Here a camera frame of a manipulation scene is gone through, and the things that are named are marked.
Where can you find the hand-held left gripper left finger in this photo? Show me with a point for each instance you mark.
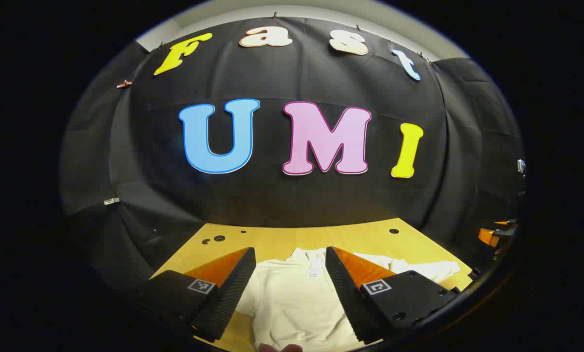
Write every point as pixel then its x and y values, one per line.
pixel 230 288

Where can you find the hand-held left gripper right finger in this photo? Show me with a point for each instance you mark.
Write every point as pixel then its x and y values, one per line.
pixel 345 293

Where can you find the black backdrop cloth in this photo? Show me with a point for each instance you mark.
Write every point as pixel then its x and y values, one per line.
pixel 272 205

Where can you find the white backdrop clip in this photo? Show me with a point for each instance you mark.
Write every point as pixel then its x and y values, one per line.
pixel 111 201

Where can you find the orange backdrop clip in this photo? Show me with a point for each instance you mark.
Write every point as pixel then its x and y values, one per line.
pixel 124 84

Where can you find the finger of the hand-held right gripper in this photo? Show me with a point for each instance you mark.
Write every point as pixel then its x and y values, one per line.
pixel 487 237

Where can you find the black table bracket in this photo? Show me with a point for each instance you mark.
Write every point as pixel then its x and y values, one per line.
pixel 475 273

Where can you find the cream white hoodie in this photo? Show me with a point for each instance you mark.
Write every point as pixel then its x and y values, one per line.
pixel 292 303

